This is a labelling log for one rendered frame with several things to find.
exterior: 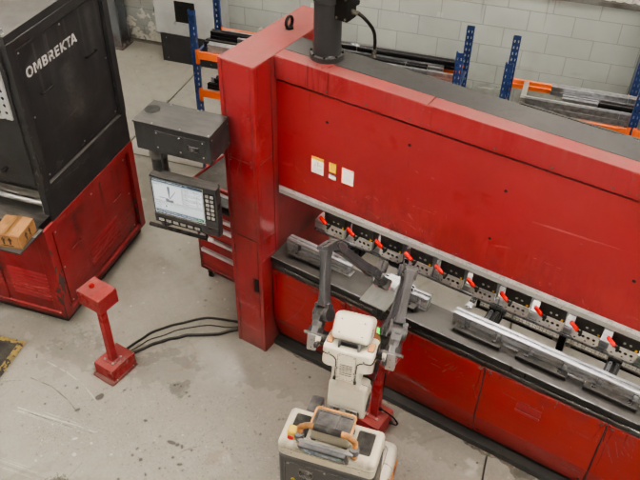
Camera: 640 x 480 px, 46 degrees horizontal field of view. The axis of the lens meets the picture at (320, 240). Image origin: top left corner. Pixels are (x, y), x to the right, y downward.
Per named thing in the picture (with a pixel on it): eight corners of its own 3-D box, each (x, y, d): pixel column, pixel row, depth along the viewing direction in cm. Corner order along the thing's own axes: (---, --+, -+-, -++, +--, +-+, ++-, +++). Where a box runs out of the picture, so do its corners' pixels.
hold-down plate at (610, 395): (581, 389, 424) (583, 386, 422) (584, 383, 427) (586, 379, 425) (635, 413, 412) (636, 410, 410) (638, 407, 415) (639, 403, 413)
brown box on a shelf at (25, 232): (-19, 245, 492) (-25, 230, 484) (5, 221, 511) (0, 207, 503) (20, 255, 486) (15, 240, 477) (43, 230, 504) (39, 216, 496)
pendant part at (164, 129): (149, 232, 486) (130, 119, 431) (168, 210, 504) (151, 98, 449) (219, 252, 473) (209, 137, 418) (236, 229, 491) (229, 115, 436)
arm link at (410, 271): (405, 257, 415) (422, 262, 415) (399, 263, 427) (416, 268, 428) (388, 334, 401) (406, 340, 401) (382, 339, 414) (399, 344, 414)
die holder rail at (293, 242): (287, 249, 511) (287, 238, 505) (291, 244, 515) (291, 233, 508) (350, 277, 490) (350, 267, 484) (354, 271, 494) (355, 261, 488)
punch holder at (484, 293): (469, 293, 438) (472, 273, 427) (474, 286, 443) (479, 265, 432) (492, 304, 431) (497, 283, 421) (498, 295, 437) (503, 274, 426)
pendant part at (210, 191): (155, 221, 473) (148, 174, 450) (165, 210, 482) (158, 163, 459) (219, 238, 462) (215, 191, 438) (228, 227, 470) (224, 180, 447)
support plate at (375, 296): (359, 300, 458) (359, 299, 458) (380, 275, 475) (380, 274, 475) (385, 311, 451) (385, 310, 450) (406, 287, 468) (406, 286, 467)
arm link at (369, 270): (323, 247, 419) (337, 248, 412) (327, 237, 421) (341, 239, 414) (367, 277, 448) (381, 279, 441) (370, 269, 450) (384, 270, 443)
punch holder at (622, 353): (606, 352, 405) (613, 331, 394) (610, 342, 411) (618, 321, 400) (633, 364, 399) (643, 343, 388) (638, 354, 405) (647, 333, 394)
